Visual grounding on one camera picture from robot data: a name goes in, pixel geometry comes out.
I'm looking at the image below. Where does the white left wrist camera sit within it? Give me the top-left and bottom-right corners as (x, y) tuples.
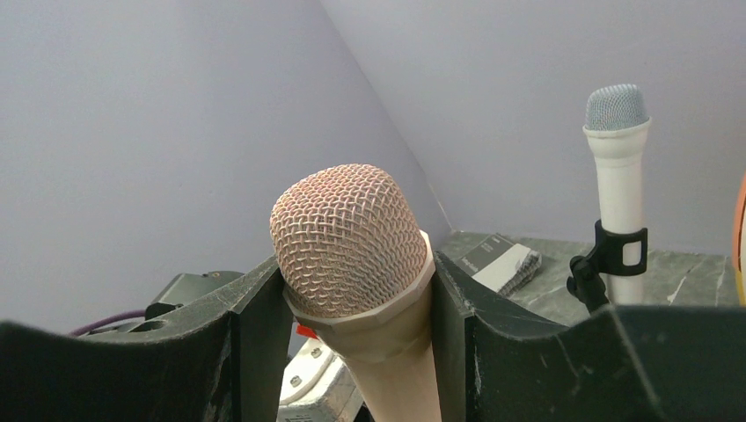
(276, 324), (369, 422)

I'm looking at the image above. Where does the black round-base mic stand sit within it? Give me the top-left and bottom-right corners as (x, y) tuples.
(567, 220), (647, 315)

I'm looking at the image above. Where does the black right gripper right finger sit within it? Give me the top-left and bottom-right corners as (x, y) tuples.
(431, 252), (745, 421)

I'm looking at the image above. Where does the cream cylindrical speaker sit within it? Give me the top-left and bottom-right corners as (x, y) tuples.
(731, 176), (745, 307)

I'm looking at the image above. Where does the white microphone silver grille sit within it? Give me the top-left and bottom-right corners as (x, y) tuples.
(582, 84), (651, 305)

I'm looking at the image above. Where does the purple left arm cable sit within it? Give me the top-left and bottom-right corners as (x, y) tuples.
(69, 309), (147, 339)

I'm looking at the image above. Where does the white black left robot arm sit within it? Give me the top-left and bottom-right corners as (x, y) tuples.
(70, 271), (242, 337)

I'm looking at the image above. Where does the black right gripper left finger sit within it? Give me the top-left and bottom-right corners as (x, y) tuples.
(1, 258), (293, 421)

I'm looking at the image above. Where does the peach microphone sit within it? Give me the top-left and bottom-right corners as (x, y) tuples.
(269, 164), (442, 421)

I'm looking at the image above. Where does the grey white booklet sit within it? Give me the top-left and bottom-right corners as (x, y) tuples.
(454, 234), (542, 297)

